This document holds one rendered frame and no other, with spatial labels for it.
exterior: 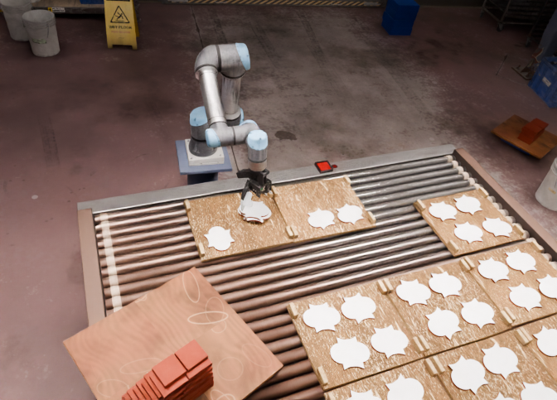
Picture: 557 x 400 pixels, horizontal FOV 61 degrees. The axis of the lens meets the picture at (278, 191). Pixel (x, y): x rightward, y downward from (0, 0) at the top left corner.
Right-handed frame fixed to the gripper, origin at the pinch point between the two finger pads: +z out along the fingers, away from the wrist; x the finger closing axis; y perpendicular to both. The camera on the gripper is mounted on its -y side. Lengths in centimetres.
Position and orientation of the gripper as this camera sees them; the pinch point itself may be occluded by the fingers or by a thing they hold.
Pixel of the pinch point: (253, 202)
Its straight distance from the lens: 203.2
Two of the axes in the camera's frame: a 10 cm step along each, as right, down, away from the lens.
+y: 7.4, 4.4, -5.0
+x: 6.7, -4.4, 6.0
